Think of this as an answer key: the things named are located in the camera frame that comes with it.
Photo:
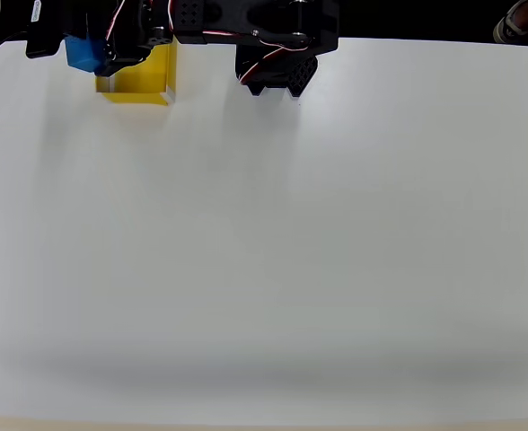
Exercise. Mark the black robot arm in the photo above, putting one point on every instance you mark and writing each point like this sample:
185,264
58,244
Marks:
273,18

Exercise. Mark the yellow open box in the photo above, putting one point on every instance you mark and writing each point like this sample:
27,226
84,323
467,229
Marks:
152,76

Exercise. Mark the grey sandal shoe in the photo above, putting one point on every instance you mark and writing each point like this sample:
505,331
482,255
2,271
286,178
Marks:
522,22

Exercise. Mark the blue cube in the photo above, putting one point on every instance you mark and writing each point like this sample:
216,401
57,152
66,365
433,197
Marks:
82,54

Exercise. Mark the black webcam on gripper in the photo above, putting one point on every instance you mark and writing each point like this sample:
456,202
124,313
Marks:
44,36

